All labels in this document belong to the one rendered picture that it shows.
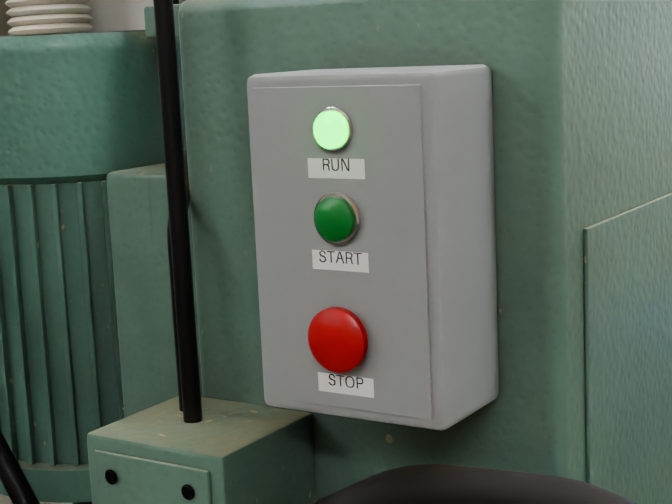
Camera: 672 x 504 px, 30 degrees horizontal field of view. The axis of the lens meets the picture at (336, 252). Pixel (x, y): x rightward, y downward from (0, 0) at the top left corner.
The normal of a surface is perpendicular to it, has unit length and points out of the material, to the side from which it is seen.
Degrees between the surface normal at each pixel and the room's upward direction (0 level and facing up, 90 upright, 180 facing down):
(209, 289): 90
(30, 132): 90
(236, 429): 0
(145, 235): 90
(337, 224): 91
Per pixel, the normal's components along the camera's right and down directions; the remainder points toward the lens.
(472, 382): 0.85, 0.05
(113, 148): 0.40, 0.14
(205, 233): -0.53, 0.17
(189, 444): -0.04, -0.98
